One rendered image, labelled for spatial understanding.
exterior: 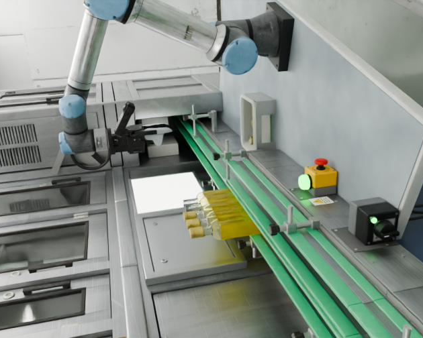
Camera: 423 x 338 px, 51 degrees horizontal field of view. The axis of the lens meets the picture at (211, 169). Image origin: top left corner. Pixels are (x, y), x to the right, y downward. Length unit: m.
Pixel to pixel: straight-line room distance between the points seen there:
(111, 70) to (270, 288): 4.04
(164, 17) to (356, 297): 0.89
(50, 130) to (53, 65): 2.74
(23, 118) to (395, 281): 1.97
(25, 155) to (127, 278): 1.23
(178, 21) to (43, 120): 1.30
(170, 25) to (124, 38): 3.81
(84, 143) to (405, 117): 0.96
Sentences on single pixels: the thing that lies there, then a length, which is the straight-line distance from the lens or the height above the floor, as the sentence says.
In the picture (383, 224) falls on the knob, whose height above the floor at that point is 0.80.
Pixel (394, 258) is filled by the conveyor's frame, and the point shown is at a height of 0.80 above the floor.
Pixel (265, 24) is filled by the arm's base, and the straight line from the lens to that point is 1.56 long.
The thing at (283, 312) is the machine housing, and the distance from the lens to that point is 1.38.
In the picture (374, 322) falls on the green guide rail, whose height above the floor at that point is 0.94.
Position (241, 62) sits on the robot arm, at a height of 0.95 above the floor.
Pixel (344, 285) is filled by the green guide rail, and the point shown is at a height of 0.94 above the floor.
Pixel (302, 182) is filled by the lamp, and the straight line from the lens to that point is 1.31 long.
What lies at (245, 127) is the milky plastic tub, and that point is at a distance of 1.88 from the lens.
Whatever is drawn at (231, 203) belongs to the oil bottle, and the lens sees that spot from 1.57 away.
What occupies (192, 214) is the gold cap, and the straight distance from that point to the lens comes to 1.54.
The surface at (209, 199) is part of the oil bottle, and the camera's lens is 1.60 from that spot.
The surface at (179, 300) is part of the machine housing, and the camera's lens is 1.43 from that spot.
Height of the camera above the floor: 1.36
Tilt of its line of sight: 12 degrees down
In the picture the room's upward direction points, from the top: 97 degrees counter-clockwise
